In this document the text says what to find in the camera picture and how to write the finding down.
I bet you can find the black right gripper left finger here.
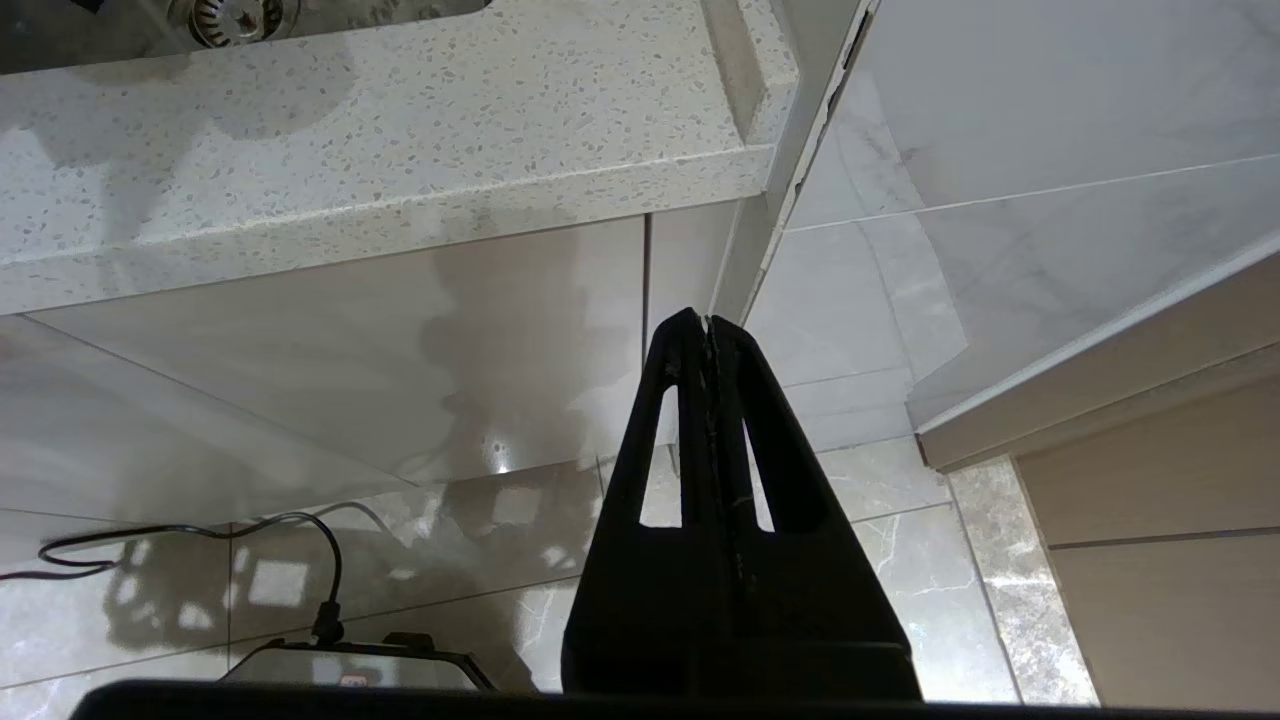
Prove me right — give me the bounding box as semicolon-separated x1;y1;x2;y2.
562;308;746;701

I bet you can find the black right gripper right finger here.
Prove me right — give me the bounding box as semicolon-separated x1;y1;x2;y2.
708;315;921;701

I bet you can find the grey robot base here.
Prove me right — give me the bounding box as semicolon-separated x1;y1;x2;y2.
220;632;496;693

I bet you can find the stainless steel sink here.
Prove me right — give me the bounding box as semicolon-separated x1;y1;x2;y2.
0;0;491;76

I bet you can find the round metal drain strainer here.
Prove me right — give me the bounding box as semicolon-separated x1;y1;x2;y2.
165;0;301;49

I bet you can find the black floor cable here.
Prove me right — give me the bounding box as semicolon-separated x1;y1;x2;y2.
0;512;346;646

